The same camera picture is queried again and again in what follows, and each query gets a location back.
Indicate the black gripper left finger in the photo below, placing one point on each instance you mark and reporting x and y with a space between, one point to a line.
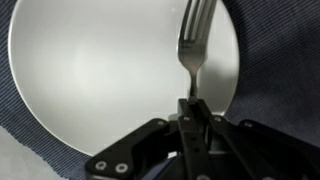
190 143

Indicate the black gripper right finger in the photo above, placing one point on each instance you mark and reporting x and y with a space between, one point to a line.
260 150

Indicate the silver metal fork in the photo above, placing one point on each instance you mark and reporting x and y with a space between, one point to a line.
191 56

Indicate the white round plate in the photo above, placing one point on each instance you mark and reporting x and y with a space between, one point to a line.
100 73

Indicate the dark blue woven placemat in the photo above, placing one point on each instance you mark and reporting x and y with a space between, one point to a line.
283 66

